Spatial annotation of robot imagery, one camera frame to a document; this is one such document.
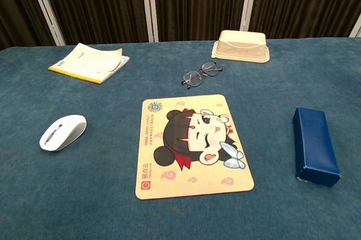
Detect black-rimmed eyeglasses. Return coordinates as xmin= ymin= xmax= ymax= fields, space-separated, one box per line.
xmin=180 ymin=60 xmax=223 ymax=88

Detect white computer mouse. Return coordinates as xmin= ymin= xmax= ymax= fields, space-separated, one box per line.
xmin=39 ymin=114 xmax=87 ymax=152

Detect cartoon girl mouse pad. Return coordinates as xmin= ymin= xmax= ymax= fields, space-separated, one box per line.
xmin=135 ymin=94 xmax=255 ymax=200

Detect white notebook with yellow spine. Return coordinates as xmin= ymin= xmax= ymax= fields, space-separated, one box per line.
xmin=48 ymin=42 xmax=131 ymax=85

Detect blue glasses case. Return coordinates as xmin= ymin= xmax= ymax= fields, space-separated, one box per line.
xmin=292 ymin=107 xmax=341 ymax=188

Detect cream plastic lunch box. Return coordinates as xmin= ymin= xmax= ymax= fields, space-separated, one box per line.
xmin=211 ymin=29 xmax=271 ymax=64

